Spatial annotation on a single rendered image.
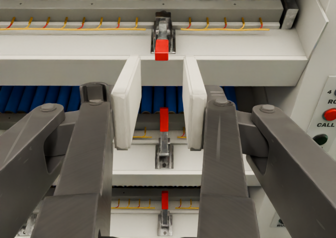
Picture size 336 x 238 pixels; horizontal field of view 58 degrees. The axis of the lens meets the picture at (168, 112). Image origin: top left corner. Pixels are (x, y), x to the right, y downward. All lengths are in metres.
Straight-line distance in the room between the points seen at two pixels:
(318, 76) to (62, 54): 0.29
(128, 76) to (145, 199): 0.49
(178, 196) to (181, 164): 0.16
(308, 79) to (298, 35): 0.05
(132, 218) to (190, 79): 0.50
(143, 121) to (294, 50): 0.24
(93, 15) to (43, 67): 0.08
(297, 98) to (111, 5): 0.24
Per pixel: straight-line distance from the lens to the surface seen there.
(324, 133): 0.44
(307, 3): 0.38
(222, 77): 0.36
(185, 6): 0.37
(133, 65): 0.18
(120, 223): 0.63
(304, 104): 0.40
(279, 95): 0.45
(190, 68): 0.17
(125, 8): 0.37
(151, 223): 0.63
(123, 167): 0.47
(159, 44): 0.29
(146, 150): 0.48
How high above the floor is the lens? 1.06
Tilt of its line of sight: 39 degrees down
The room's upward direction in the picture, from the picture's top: straight up
